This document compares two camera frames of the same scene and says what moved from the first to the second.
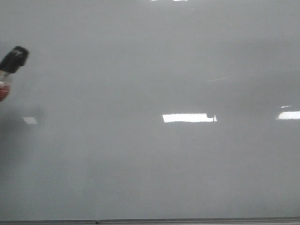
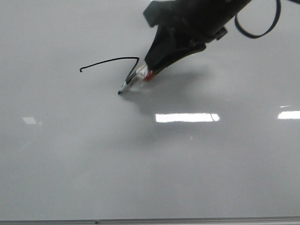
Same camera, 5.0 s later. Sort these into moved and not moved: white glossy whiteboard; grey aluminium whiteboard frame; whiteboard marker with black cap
Moved: whiteboard marker with black cap
Not moved: grey aluminium whiteboard frame; white glossy whiteboard
